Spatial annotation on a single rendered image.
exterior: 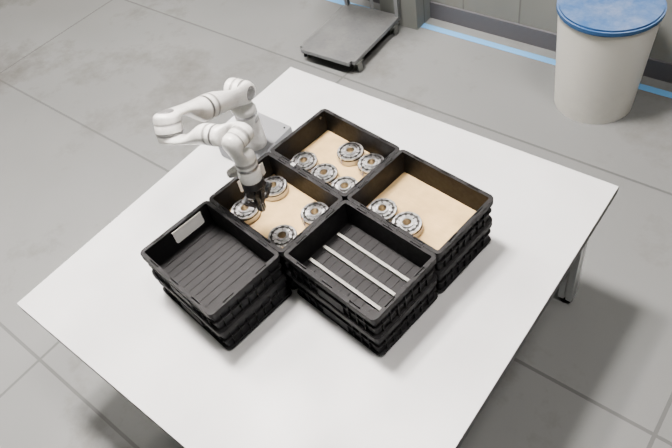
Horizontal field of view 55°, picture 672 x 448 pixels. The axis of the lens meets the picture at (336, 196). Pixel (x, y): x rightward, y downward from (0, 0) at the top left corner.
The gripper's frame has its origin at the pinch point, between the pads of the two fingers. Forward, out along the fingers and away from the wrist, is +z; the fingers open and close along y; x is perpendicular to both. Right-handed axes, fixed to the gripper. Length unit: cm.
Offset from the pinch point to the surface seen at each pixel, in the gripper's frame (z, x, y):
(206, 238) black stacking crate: 14.1, 16.8, -16.3
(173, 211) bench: 27, 51, -12
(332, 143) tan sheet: 13.6, 13.7, 45.7
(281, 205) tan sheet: 13.8, 6.1, 11.0
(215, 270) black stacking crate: 14.1, 2.9, -23.1
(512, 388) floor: 97, -77, 41
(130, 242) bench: 27, 52, -33
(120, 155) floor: 96, 189, 17
